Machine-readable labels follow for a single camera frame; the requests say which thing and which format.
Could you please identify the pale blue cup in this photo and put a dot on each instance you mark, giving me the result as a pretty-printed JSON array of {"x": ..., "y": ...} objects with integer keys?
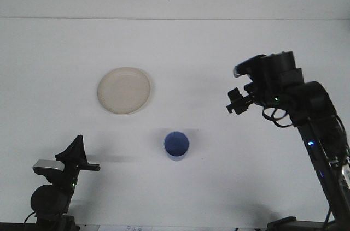
[{"x": 176, "y": 145}]

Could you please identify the pale round plate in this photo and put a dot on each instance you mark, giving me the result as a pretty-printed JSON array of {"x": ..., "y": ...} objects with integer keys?
[{"x": 124, "y": 90}]

